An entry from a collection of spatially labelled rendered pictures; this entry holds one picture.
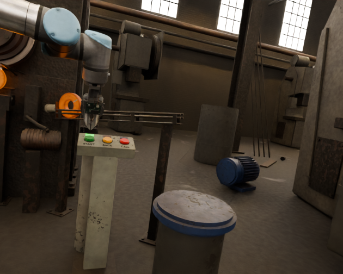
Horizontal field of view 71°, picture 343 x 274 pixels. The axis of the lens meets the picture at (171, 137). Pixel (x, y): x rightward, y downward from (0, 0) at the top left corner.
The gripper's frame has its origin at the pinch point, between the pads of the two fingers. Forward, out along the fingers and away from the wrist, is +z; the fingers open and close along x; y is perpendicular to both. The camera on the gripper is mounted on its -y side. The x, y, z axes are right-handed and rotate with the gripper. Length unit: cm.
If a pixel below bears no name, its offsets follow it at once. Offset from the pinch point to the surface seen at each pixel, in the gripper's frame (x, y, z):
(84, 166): -1.2, -6.3, 25.3
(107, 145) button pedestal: 7.5, 4.3, 6.7
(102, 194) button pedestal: 7.3, 11.2, 27.4
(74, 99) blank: -10, -55, 11
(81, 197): -0.9, -0.5, 40.1
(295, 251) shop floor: 127, 23, 62
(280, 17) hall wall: 635, -773, -131
